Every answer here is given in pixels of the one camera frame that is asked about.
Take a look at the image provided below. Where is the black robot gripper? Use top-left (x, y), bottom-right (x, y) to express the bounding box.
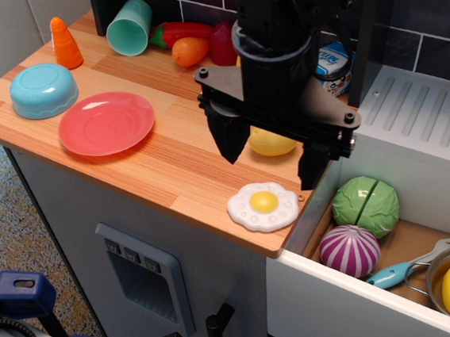
top-left (194, 18), bottom-right (361, 191)

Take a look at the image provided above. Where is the yellow toy potato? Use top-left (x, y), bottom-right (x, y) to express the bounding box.
top-left (248, 127), bottom-right (298, 157)

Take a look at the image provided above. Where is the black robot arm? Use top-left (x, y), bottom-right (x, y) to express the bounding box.
top-left (194, 0), bottom-right (361, 190)

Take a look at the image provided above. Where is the red plastic plate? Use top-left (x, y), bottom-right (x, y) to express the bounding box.
top-left (58, 91), bottom-right (156, 157)

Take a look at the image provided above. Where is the toy fried egg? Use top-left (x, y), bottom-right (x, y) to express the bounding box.
top-left (226, 182), bottom-right (300, 232)

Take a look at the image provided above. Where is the red toy bell pepper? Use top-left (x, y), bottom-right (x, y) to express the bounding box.
top-left (210, 21), bottom-right (237, 67)

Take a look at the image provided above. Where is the toy milk carton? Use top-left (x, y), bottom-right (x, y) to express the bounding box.
top-left (317, 40), bottom-right (356, 97)

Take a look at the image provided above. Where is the green toy cabbage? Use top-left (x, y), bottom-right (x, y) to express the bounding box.
top-left (332, 176), bottom-right (400, 239)

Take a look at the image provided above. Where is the orange toy fruit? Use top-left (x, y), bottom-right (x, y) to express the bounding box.
top-left (171, 37), bottom-right (210, 67)

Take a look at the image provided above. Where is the purple striped toy onion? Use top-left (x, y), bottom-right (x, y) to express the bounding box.
top-left (319, 225), bottom-right (381, 278)

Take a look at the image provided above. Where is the grey drainboard sink top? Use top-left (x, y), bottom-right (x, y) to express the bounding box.
top-left (358, 65), bottom-right (450, 170)

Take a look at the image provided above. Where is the red toy chili pepper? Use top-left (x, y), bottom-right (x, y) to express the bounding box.
top-left (148, 21), bottom-right (213, 50)

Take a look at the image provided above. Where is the mint green plastic cup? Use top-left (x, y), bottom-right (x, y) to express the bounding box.
top-left (106, 0), bottom-right (153, 56)

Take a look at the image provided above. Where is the grey ice dispenser panel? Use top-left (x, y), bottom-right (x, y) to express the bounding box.
top-left (95, 223), bottom-right (195, 337)

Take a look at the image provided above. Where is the orange toy carrot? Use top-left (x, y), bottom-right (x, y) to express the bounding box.
top-left (50, 17), bottom-right (84, 70)

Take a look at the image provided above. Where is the light blue upturned bowl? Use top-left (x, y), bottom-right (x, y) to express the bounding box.
top-left (10, 63), bottom-right (79, 120)

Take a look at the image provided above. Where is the blue clamp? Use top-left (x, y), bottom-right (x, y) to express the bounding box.
top-left (0, 270), bottom-right (57, 320)

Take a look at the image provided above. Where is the teal handled toy utensil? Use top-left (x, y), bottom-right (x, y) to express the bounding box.
top-left (367, 238), bottom-right (450, 289)

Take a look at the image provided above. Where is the black cabinet door handle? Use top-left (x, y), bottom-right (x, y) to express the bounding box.
top-left (206, 303), bottom-right (235, 337)

